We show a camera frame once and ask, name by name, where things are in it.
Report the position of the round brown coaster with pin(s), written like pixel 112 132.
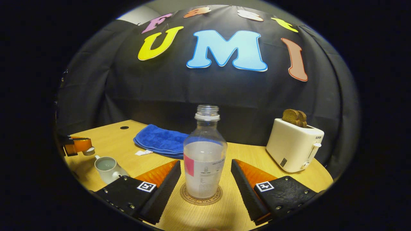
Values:
pixel 200 201

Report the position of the small white paper tag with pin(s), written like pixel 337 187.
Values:
pixel 143 152

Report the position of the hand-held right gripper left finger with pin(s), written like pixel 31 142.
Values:
pixel 163 194

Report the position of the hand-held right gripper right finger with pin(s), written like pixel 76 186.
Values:
pixel 246 194

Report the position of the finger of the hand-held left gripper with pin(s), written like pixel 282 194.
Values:
pixel 78 145

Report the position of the clear plastic water bottle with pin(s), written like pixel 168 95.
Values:
pixel 204 173

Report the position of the folded blue towel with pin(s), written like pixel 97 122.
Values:
pixel 160 141

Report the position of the black backdrop cloth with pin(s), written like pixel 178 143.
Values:
pixel 160 96

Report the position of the white ceramic teacup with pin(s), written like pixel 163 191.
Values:
pixel 106 175

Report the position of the brown bread slice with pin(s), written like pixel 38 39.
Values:
pixel 290 117
pixel 303 119

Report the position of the white toaster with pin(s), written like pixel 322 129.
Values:
pixel 289 147

